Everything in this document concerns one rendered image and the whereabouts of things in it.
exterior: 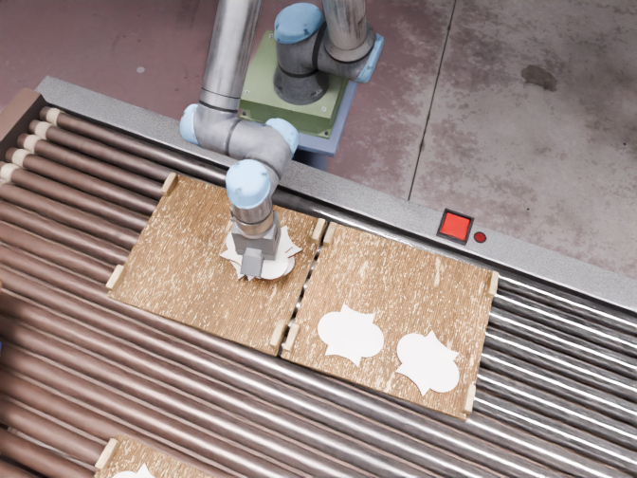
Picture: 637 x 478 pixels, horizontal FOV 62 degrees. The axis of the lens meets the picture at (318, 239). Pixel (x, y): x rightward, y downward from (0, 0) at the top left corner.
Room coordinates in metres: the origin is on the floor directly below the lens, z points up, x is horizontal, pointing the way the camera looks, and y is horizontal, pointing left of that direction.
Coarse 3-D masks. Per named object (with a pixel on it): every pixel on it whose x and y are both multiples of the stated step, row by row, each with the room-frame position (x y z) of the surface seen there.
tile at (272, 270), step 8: (280, 240) 0.54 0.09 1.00; (280, 248) 0.52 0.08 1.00; (288, 248) 0.52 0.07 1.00; (232, 256) 0.49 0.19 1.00; (240, 256) 0.50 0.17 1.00; (280, 256) 0.50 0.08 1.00; (240, 264) 0.48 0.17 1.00; (264, 264) 0.48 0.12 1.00; (272, 264) 0.48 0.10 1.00; (280, 264) 0.48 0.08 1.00; (264, 272) 0.46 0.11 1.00; (272, 272) 0.46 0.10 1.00; (280, 272) 0.46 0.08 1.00; (248, 280) 0.44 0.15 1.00; (272, 280) 0.45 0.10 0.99
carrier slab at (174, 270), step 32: (192, 192) 0.70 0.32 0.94; (224, 192) 0.70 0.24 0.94; (160, 224) 0.60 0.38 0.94; (192, 224) 0.61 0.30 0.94; (224, 224) 0.61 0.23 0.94; (288, 224) 0.62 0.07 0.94; (128, 256) 0.51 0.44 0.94; (160, 256) 0.52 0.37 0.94; (192, 256) 0.52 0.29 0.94; (128, 288) 0.43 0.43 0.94; (160, 288) 0.44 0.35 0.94; (192, 288) 0.44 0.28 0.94; (224, 288) 0.44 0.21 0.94; (256, 288) 0.45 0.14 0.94; (288, 288) 0.45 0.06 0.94; (192, 320) 0.37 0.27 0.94; (224, 320) 0.37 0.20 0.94; (256, 320) 0.37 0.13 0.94; (288, 320) 0.38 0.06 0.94
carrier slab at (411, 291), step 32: (320, 256) 0.53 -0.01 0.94; (352, 256) 0.54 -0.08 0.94; (384, 256) 0.54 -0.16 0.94; (416, 256) 0.54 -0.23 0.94; (320, 288) 0.45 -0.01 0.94; (352, 288) 0.46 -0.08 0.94; (384, 288) 0.46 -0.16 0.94; (416, 288) 0.46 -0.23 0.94; (448, 288) 0.47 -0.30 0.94; (480, 288) 0.47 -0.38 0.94; (384, 320) 0.38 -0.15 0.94; (416, 320) 0.39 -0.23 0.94; (448, 320) 0.39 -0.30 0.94; (480, 320) 0.39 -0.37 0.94; (320, 352) 0.31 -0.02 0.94; (384, 352) 0.31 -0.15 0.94; (480, 352) 0.32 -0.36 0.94; (384, 384) 0.24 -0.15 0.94
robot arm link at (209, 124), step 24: (240, 0) 0.78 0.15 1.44; (216, 24) 0.76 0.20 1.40; (240, 24) 0.75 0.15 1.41; (216, 48) 0.73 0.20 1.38; (240, 48) 0.73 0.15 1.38; (216, 72) 0.70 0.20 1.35; (240, 72) 0.71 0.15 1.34; (216, 96) 0.67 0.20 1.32; (240, 96) 0.69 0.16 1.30; (192, 120) 0.64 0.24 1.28; (216, 120) 0.64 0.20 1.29; (240, 120) 0.65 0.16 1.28; (216, 144) 0.60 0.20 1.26
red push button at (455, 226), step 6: (450, 216) 0.66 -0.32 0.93; (456, 216) 0.66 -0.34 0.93; (444, 222) 0.64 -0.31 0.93; (450, 222) 0.64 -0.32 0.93; (456, 222) 0.64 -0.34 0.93; (462, 222) 0.65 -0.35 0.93; (468, 222) 0.65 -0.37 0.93; (444, 228) 0.63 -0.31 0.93; (450, 228) 0.63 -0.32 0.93; (456, 228) 0.63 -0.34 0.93; (462, 228) 0.63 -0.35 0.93; (450, 234) 0.61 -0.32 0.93; (456, 234) 0.61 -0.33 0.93; (462, 234) 0.61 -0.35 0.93
